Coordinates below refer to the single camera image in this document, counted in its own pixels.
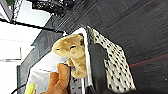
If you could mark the orange-brown plush animal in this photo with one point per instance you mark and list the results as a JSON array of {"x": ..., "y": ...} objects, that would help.
[{"x": 60, "y": 80}]

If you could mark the tan plush animal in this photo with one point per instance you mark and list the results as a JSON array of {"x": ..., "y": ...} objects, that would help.
[{"x": 73, "y": 50}]

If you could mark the yellow banana toy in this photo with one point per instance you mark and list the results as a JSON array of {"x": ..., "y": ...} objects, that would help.
[{"x": 30, "y": 89}]

